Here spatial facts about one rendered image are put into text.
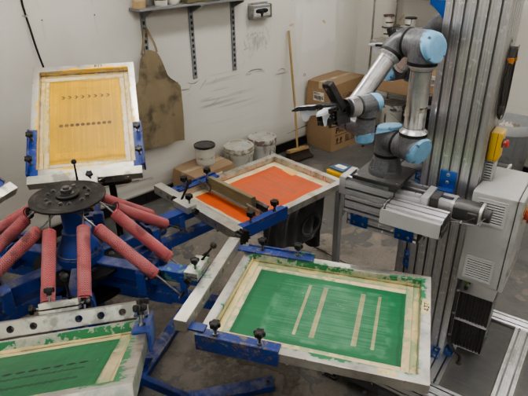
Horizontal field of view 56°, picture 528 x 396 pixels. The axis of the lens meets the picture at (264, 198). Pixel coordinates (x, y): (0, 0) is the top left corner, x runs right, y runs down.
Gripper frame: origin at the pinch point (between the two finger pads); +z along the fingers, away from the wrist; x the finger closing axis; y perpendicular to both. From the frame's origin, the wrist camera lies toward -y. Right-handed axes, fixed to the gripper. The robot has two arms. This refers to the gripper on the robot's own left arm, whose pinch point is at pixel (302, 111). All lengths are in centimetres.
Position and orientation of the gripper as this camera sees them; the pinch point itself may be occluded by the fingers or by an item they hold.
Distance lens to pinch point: 179.1
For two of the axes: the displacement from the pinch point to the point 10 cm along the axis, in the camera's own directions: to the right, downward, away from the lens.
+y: 0.8, 9.3, 3.5
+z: -8.6, 2.5, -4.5
